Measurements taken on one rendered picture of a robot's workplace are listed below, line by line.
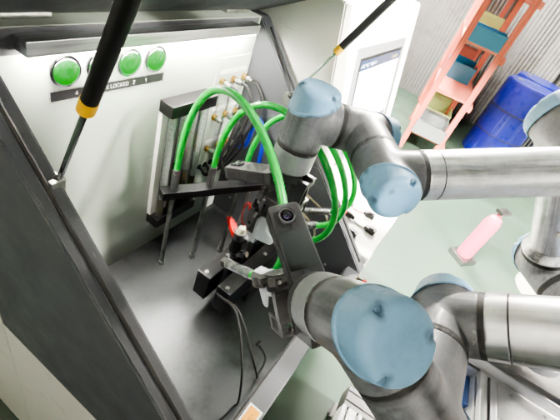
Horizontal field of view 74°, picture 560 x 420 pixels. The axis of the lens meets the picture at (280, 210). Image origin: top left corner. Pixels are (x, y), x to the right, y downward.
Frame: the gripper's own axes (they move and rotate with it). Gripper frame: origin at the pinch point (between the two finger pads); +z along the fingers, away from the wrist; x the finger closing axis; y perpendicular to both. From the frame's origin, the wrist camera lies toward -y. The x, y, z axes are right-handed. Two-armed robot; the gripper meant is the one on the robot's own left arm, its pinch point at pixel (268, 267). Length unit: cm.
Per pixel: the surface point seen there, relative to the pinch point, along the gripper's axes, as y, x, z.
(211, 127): -33, 2, 40
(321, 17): -51, 28, 19
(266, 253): 2.3, 9.1, 34.5
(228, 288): 7.2, -3.5, 25.9
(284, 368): 24.7, 3.7, 16.1
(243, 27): -50, 9, 20
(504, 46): -116, 311, 197
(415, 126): -66, 265, 279
